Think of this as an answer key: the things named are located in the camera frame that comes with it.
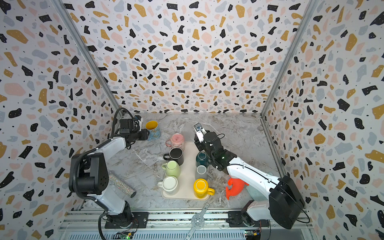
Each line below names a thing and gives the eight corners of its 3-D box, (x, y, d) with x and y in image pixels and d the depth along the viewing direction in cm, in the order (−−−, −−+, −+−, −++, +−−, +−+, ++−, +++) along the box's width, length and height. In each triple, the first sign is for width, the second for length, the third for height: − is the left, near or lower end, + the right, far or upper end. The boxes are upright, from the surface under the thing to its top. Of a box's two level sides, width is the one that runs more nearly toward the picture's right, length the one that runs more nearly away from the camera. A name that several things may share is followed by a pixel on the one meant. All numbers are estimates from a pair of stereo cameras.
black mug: (165, 161, 96) (162, 153, 89) (172, 151, 101) (170, 143, 94) (179, 168, 93) (178, 161, 86) (186, 158, 97) (185, 151, 90)
